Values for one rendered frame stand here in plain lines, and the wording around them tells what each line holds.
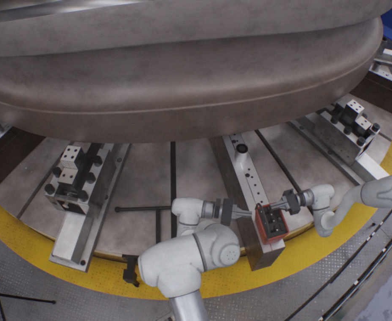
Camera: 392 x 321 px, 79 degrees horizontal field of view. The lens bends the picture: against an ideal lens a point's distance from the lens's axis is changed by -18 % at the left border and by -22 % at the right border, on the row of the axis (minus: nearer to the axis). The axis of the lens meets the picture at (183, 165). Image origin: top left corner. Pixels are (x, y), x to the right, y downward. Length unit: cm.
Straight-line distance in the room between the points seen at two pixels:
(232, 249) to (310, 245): 166
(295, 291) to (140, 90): 179
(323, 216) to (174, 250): 94
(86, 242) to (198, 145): 119
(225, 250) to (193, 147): 164
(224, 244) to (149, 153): 165
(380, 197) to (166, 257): 78
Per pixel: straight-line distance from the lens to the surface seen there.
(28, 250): 270
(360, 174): 250
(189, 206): 139
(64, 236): 202
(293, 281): 230
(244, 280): 222
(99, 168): 192
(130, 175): 228
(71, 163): 184
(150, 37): 127
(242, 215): 142
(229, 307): 217
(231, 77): 160
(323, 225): 157
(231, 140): 194
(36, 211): 242
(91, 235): 205
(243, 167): 181
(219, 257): 83
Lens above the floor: 214
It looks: 54 degrees down
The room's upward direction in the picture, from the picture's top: 5 degrees counter-clockwise
